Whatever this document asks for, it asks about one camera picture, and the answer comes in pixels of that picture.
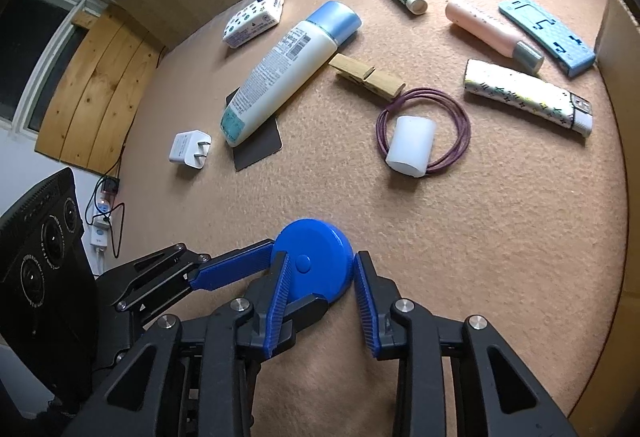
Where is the white power strip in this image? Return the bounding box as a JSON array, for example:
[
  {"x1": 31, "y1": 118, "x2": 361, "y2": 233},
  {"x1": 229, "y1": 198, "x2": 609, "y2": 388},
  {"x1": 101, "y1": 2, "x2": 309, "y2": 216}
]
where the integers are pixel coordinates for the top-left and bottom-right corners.
[{"x1": 90, "y1": 212, "x2": 112, "y2": 263}]

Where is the white charger plug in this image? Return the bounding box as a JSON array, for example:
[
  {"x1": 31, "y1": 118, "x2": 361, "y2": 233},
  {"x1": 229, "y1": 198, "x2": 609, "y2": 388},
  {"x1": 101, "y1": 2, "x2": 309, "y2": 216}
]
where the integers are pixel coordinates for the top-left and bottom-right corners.
[{"x1": 168, "y1": 130, "x2": 212, "y2": 167}]

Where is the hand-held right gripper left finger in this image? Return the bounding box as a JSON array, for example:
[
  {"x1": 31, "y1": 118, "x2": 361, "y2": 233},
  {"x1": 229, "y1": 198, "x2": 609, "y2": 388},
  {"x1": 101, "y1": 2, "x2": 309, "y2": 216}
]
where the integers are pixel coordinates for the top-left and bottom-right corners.
[{"x1": 62, "y1": 252, "x2": 296, "y2": 437}]

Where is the tan felt mat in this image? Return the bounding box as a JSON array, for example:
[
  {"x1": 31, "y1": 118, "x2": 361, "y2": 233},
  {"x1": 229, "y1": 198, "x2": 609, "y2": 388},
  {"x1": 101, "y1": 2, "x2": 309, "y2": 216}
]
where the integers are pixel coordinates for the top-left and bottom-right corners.
[{"x1": 117, "y1": 0, "x2": 629, "y2": 437}]

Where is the pink bottle silver cap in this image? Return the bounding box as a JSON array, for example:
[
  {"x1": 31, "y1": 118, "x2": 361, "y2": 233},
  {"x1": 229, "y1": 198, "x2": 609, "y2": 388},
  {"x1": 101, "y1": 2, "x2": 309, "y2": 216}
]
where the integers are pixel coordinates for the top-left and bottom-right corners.
[{"x1": 445, "y1": 0, "x2": 545, "y2": 73}]

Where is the wooden clothespin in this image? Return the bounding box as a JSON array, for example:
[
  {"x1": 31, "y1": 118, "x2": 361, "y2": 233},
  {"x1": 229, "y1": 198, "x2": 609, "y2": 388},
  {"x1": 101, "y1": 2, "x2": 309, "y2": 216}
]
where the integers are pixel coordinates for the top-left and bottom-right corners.
[{"x1": 328, "y1": 53, "x2": 406, "y2": 101}]

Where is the dark grey card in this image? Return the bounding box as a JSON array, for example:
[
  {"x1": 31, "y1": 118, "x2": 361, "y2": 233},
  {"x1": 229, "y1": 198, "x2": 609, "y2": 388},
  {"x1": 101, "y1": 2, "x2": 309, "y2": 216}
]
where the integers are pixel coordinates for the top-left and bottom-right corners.
[{"x1": 226, "y1": 88, "x2": 284, "y2": 172}]

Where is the cardboard box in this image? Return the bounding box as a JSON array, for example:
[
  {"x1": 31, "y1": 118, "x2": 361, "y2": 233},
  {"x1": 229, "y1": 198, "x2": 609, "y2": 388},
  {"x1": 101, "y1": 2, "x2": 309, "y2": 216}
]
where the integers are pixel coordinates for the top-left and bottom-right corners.
[{"x1": 594, "y1": 0, "x2": 640, "y2": 323}]

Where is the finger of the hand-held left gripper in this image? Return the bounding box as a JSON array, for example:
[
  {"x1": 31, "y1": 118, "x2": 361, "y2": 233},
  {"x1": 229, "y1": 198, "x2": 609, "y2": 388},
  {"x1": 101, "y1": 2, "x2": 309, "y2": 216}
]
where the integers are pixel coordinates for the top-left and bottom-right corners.
[
  {"x1": 99, "y1": 238, "x2": 276, "y2": 314},
  {"x1": 288, "y1": 293, "x2": 330, "y2": 335}
]

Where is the patterned white lighter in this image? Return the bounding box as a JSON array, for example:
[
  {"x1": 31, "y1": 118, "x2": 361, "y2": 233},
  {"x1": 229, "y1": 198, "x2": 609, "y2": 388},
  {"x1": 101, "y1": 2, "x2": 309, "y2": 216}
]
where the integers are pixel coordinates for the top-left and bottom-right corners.
[{"x1": 463, "y1": 59, "x2": 595, "y2": 138}]

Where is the pine plank panel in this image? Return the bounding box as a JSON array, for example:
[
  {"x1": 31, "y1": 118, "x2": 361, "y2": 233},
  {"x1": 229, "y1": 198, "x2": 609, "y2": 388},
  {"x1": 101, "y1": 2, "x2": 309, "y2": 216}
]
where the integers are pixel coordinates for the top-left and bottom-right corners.
[{"x1": 33, "y1": 4, "x2": 167, "y2": 176}]

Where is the white plastic cap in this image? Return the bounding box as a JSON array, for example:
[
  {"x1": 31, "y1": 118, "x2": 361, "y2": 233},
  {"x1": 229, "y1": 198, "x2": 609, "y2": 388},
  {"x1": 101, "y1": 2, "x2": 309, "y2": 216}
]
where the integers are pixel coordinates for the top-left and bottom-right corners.
[{"x1": 384, "y1": 115, "x2": 436, "y2": 178}]

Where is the purple cord loop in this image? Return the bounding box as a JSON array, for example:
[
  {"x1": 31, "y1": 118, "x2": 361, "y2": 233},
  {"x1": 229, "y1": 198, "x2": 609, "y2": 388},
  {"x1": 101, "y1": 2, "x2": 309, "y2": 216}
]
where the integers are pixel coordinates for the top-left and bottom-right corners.
[{"x1": 375, "y1": 87, "x2": 472, "y2": 176}]

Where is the white lotion bottle blue cap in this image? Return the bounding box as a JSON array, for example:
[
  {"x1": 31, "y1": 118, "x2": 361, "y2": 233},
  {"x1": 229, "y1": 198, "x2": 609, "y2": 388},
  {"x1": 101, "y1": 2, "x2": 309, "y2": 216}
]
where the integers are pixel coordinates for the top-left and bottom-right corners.
[{"x1": 220, "y1": 0, "x2": 362, "y2": 148}]

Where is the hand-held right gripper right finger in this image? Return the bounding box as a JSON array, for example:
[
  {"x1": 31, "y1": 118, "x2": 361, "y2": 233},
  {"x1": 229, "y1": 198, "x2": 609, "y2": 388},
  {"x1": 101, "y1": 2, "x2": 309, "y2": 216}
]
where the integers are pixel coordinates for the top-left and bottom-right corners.
[{"x1": 353, "y1": 250, "x2": 581, "y2": 437}]

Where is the blue round tape measure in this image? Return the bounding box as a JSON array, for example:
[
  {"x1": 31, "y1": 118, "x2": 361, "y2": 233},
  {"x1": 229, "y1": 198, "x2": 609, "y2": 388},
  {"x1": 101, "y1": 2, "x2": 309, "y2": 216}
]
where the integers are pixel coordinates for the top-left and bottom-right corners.
[{"x1": 272, "y1": 218, "x2": 355, "y2": 306}]

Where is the patterned tissue pack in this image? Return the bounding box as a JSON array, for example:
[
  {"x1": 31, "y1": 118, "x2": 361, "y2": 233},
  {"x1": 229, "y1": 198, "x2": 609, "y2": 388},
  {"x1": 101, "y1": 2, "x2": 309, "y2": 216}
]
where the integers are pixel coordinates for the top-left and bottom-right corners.
[{"x1": 222, "y1": 0, "x2": 285, "y2": 49}]

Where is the white framed window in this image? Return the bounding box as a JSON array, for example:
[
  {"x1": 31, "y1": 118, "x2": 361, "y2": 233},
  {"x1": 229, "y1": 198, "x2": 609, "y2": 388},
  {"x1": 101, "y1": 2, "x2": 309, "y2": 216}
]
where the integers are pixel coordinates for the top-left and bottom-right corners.
[{"x1": 0, "y1": 0, "x2": 110, "y2": 140}]

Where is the blue case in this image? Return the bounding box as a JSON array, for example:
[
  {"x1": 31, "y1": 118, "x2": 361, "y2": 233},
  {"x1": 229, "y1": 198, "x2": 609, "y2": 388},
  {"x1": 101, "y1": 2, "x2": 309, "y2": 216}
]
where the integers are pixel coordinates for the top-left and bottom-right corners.
[{"x1": 498, "y1": 0, "x2": 597, "y2": 78}]

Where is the black power adapter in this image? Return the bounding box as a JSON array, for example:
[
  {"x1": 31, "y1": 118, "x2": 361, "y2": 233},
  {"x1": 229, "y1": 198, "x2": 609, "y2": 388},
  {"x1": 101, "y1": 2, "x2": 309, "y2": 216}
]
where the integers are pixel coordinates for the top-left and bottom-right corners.
[{"x1": 100, "y1": 176, "x2": 122, "y2": 208}]

